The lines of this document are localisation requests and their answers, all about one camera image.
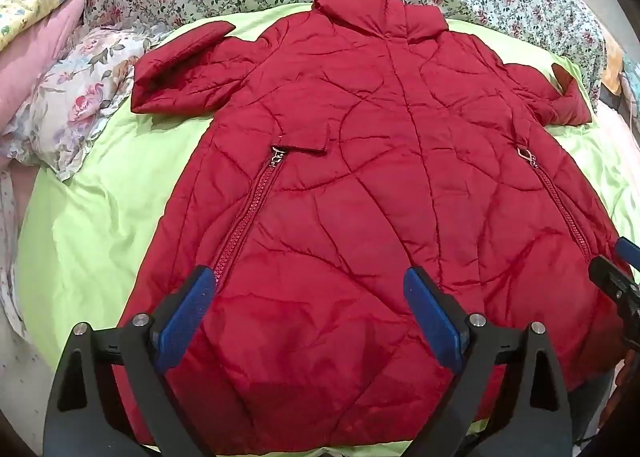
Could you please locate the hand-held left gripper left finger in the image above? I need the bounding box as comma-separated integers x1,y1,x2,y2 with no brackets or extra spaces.
42,264,218,457

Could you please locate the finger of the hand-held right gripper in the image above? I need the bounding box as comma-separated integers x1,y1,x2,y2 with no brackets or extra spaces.
615,236,640,270
588,256,640,305

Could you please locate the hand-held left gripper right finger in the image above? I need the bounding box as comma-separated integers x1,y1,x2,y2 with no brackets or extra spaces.
402,265,573,457

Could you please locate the red quilted jacket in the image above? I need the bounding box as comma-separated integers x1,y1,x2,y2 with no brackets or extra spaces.
112,0,633,455

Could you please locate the pale pink blanket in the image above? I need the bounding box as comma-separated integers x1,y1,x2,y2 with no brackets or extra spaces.
592,101,640,248

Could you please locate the lime green bedsheet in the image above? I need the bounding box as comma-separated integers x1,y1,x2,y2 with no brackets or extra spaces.
17,2,640,457

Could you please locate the white floral bedsheet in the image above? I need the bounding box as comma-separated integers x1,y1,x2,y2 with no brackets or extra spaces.
0,170,32,338

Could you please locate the large rose print pillow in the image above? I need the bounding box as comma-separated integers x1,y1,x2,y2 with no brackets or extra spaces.
0,22,173,183

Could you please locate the pink pillow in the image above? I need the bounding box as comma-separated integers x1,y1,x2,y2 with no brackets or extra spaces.
0,0,88,138

